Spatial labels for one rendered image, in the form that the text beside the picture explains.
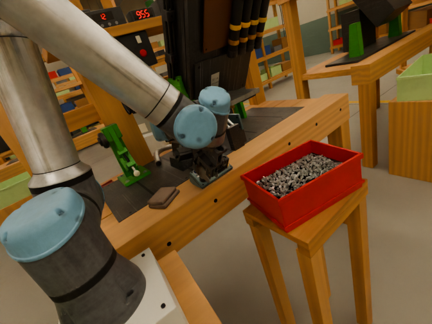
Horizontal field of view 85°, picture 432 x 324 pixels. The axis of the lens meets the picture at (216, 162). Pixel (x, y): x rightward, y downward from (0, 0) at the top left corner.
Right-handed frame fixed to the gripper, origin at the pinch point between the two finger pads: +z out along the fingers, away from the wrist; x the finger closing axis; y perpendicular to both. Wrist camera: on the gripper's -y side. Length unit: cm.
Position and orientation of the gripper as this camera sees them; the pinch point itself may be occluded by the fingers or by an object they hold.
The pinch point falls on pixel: (203, 174)
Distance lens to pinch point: 82.9
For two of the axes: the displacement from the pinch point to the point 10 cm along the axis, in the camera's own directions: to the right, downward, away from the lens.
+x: 7.6, -4.7, 4.5
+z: -0.9, 6.1, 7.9
